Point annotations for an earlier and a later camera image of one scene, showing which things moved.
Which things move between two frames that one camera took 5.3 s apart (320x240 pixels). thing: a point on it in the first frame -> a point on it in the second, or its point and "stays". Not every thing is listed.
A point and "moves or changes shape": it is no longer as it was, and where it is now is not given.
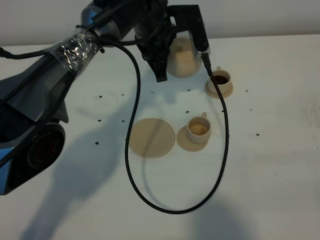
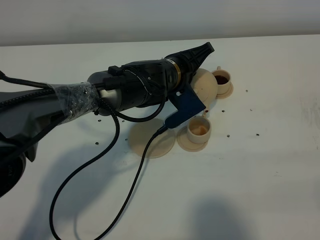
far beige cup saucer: (216, 96) stays
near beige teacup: (198, 128) stays
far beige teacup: (222, 78) stays
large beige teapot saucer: (151, 138) stays
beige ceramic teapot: (183, 61) moves or changes shape
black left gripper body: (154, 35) -> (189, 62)
